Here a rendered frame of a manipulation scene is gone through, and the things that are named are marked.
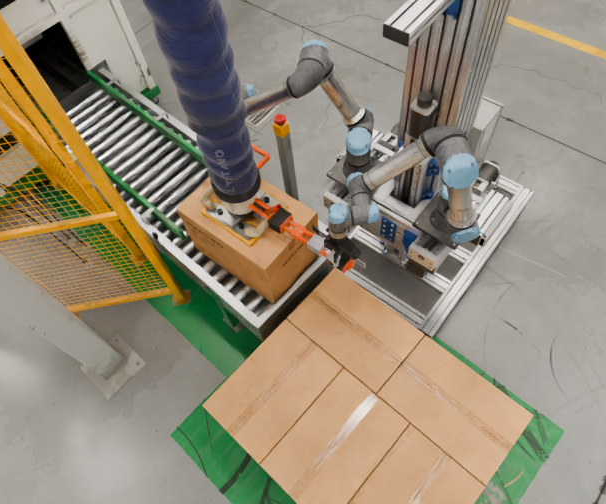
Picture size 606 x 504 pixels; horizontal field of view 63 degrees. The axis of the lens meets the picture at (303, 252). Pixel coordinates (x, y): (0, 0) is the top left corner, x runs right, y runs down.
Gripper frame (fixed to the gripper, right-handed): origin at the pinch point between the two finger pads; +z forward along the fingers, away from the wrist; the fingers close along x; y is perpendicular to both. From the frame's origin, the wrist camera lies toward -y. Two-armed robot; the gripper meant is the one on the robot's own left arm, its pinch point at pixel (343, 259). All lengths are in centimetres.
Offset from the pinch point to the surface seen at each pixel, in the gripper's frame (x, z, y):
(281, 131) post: -49, 9, 77
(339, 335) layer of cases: 13, 54, -7
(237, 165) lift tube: 4, -31, 51
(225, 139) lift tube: 6, -48, 51
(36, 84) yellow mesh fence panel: 40, -75, 103
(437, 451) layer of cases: 31, 54, -74
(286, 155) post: -50, 30, 77
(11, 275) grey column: 94, -14, 102
